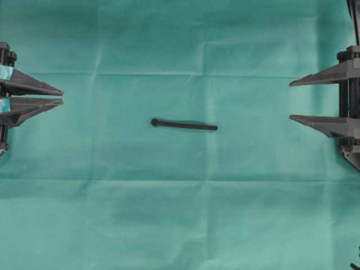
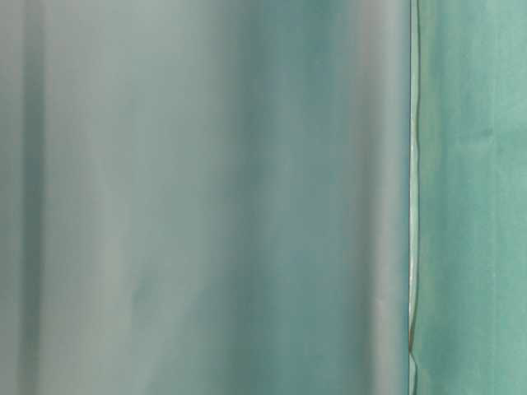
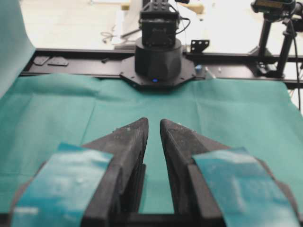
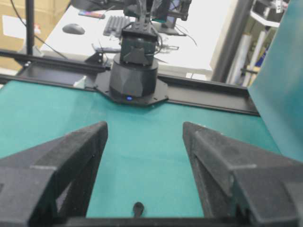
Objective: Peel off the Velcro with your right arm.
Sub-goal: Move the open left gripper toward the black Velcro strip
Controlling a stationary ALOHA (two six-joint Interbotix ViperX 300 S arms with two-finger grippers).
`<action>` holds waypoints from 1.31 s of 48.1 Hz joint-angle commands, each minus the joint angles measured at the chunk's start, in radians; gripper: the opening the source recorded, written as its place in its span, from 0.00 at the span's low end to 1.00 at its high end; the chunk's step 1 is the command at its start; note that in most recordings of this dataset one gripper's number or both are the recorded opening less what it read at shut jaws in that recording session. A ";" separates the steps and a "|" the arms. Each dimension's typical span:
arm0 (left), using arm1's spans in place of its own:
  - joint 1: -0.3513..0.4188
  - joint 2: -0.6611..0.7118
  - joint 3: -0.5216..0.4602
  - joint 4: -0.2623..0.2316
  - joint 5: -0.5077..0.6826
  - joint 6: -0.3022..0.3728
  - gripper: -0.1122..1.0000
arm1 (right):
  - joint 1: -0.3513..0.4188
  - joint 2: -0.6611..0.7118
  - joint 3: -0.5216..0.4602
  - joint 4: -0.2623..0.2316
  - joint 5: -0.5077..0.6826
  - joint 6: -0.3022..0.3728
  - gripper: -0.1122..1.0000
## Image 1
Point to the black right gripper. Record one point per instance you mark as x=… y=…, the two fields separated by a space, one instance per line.
x=345 y=127

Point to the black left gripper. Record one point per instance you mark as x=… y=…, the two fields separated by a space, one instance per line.
x=16 y=110

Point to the green table cloth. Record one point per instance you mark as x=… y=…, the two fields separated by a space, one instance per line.
x=173 y=148

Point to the black object bottom right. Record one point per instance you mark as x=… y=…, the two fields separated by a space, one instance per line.
x=353 y=266

